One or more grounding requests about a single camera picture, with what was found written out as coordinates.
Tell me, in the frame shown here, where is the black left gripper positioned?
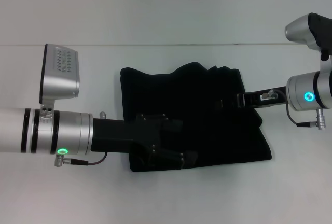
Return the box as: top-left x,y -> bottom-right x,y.
91,113 -> 198,171

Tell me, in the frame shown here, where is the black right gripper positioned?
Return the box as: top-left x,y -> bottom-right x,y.
216,86 -> 288,109

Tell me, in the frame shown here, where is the black t-shirt with white print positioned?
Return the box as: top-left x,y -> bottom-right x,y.
119,62 -> 272,173

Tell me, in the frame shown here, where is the right gripper cable with plugs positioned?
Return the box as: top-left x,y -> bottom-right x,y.
261,89 -> 326,131

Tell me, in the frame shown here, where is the gripper cable with plugs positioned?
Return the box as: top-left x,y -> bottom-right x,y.
261,89 -> 326,131
53,111 -> 108,168

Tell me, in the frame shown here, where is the left gripper cable with plugs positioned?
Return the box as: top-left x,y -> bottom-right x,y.
53,111 -> 108,168

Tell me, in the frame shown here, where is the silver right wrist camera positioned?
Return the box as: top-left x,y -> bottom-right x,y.
284,12 -> 332,76

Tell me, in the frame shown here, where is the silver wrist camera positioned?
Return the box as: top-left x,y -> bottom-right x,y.
38,43 -> 80,113
284,12 -> 332,76

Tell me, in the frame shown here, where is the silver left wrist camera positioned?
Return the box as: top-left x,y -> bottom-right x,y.
38,43 -> 80,113

